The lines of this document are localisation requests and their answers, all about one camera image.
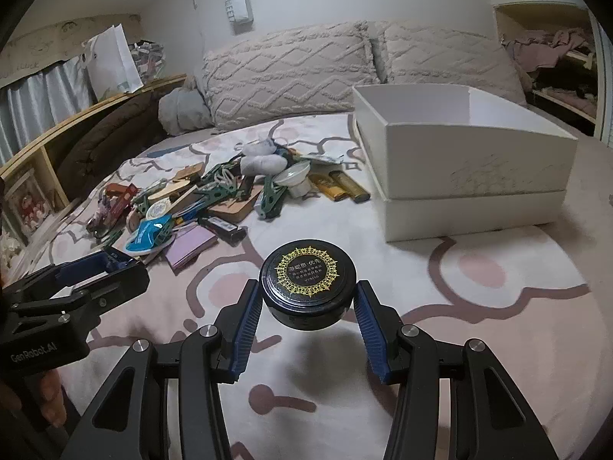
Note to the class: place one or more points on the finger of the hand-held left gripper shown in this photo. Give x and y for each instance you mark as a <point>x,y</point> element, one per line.
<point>124,280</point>
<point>81,268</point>

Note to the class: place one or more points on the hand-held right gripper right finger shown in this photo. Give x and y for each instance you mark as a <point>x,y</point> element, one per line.
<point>371,330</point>

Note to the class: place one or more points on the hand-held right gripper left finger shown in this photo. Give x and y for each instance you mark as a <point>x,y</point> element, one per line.
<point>246,326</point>

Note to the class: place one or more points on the long wooden block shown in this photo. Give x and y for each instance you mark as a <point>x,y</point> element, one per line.
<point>154,256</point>

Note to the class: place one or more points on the purple notebook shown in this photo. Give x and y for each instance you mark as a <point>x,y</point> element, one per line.
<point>189,247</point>

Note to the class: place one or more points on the black round tin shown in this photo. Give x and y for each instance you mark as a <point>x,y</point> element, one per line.
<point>309,278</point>

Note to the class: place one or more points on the white cardboard box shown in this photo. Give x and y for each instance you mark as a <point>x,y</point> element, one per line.
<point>479,153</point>
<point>469,215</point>

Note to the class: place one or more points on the person's left hand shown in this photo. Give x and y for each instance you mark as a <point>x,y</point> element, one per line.
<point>52,402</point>

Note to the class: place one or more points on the blue plastic packet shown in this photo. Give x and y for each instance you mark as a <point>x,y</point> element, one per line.
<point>148,237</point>

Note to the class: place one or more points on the red snack packet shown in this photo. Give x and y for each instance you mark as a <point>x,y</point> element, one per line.
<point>117,203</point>

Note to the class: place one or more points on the white round tin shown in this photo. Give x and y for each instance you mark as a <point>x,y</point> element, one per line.
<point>158,210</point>

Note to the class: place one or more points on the framed picture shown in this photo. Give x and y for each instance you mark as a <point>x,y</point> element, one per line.
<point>28,206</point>

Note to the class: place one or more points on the black lighter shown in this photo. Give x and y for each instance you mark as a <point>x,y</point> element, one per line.
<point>222,227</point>

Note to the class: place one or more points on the brown board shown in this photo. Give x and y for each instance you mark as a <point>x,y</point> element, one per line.
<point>234,206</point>

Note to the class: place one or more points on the large green plastic clip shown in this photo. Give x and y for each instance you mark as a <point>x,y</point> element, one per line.
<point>213,196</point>

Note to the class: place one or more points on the cork piece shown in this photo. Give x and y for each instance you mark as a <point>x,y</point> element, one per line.
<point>189,172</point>

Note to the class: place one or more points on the brown blanket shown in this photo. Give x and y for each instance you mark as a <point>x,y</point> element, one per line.
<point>110,129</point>

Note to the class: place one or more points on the gold lighter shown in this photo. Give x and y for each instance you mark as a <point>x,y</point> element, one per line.
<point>352,188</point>
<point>328,186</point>

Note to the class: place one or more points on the white open cardboard box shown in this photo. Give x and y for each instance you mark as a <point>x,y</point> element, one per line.
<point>469,215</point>

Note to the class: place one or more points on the white round dish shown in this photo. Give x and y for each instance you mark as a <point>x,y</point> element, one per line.
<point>296,172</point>

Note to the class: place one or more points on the white cotton wad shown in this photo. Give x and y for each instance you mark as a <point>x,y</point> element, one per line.
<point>261,158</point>

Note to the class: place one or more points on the white blue tube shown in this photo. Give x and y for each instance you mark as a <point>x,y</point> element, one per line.
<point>325,159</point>

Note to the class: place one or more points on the grey cloth bundle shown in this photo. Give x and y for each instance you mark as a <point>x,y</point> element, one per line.
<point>184,110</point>

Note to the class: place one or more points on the grey curtain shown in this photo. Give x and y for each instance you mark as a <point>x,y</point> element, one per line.
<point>43,91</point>

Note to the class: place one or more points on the white paper bag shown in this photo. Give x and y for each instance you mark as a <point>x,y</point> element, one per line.
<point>112,62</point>

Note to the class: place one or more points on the stack of colourful packets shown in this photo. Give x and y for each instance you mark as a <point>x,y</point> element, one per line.
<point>151,60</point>

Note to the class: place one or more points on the beige textured pillow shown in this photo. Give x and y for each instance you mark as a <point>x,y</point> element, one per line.
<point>287,72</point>
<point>445,57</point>

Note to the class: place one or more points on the wooden closet shelf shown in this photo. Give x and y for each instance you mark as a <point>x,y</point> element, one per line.
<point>565,98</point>

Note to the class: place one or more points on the dark clothes pile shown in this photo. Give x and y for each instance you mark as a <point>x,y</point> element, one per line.
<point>565,84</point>

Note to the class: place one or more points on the pink clothes pile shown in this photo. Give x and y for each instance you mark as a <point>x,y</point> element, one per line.
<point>541,45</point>

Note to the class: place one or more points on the white hanging wall pouch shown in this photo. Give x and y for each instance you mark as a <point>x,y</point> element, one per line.
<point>238,5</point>

